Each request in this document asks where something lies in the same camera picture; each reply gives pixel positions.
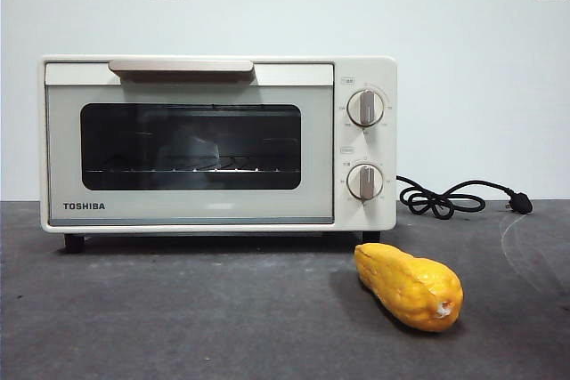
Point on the yellow corn cob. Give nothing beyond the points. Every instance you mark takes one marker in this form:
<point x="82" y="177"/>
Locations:
<point x="401" y="282"/>

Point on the cream Toshiba toaster oven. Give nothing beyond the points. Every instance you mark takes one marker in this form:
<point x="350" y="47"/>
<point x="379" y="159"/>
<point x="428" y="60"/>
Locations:
<point x="387" y="148"/>

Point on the cream oven temperature knob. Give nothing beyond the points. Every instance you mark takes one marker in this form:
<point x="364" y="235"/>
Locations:
<point x="366" y="107"/>

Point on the cream oven timer knob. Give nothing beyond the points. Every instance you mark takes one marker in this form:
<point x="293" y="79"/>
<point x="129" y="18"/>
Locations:
<point x="365" y="182"/>

